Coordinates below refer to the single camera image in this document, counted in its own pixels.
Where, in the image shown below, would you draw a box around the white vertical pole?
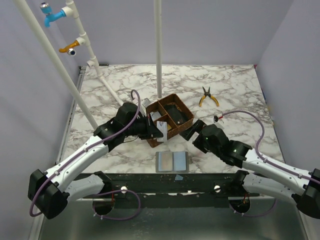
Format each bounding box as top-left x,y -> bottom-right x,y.
153,0 -> 162,99

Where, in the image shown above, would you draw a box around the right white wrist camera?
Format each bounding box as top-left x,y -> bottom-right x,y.
214,119 -> 224,130

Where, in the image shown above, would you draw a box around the yellow handled pliers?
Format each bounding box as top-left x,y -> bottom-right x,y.
198,87 -> 220,107

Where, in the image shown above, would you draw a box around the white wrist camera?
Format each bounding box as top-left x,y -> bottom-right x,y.
214,119 -> 224,130
141,98 -> 151,113

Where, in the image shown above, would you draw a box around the aluminium frame rail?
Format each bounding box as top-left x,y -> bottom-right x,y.
30,197 -> 308,240

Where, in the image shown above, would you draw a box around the gold faucet tap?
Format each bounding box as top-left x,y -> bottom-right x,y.
58,40 -> 79,56

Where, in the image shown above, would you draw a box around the woven brown divided basket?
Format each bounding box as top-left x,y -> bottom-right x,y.
146,93 -> 194,140

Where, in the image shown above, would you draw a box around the blue faucet tap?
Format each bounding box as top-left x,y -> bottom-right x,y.
39,2 -> 67,28

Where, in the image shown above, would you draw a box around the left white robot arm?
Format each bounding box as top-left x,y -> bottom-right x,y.
27,102 -> 163,220

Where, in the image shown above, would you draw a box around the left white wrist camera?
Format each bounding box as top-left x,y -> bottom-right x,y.
141,98 -> 151,113

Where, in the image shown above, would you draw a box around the white card with logo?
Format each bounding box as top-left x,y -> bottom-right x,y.
156,121 -> 168,143

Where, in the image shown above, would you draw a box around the grey card holder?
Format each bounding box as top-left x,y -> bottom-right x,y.
155,151 -> 190,173

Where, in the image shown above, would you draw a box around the white diagonal pole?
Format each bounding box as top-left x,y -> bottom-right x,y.
13,0 -> 98,130

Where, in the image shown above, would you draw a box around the silver VIP card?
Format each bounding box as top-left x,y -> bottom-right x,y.
149,111 -> 162,122

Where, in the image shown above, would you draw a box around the white PVC pipe frame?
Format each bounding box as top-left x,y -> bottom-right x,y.
62,0 -> 126,107

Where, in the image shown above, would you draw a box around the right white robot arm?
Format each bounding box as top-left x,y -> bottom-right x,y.
180,120 -> 320,219

